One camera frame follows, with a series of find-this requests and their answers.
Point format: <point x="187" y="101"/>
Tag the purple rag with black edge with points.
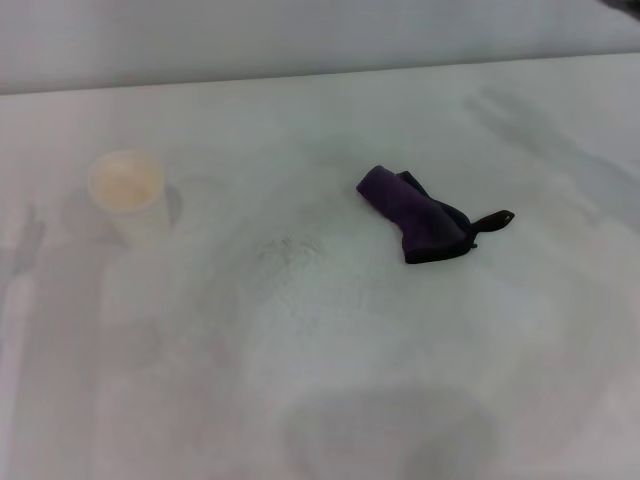
<point x="415" y="215"/>

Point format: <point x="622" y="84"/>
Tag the white paper cup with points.
<point x="125" y="182"/>

